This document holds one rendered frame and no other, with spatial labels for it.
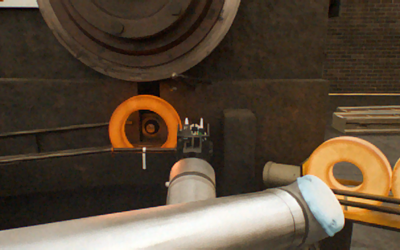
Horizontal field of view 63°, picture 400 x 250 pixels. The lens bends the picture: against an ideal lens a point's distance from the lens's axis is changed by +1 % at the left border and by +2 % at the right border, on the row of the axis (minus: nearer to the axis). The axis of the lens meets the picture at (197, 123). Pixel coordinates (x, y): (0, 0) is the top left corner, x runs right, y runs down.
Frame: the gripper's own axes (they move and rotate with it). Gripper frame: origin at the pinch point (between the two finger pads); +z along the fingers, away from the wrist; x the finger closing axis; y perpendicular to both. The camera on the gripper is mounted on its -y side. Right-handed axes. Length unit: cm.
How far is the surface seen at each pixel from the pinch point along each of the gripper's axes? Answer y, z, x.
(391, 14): -105, 601, -375
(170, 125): 2.8, -2.6, 5.8
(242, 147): -0.9, -6.3, -11.8
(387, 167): 6.3, -22.8, -36.2
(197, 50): 20.7, 1.5, -0.8
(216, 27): 25.6, 3.0, -5.1
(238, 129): 3.2, -5.0, -10.7
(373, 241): -92, 41, -89
